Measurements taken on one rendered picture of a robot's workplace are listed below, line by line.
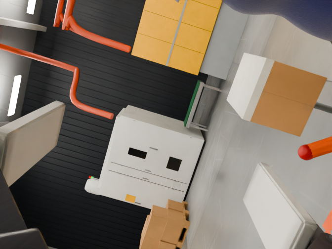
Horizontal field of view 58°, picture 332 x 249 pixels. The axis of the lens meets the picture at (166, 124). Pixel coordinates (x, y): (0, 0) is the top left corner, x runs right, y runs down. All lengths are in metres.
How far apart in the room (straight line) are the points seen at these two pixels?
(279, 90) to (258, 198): 1.82
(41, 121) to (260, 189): 0.13
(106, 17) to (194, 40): 4.37
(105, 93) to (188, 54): 4.52
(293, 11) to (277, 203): 0.27
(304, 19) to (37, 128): 0.33
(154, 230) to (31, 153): 7.17
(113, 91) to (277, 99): 9.47
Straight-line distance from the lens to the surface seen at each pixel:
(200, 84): 7.73
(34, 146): 0.17
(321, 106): 2.44
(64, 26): 8.36
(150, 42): 7.67
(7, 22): 9.35
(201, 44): 7.69
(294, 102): 2.05
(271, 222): 0.17
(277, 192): 0.17
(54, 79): 11.67
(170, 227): 7.23
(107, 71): 11.15
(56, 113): 0.18
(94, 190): 8.90
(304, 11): 0.39
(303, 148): 0.47
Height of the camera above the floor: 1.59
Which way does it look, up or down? 3 degrees down
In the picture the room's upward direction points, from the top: 73 degrees counter-clockwise
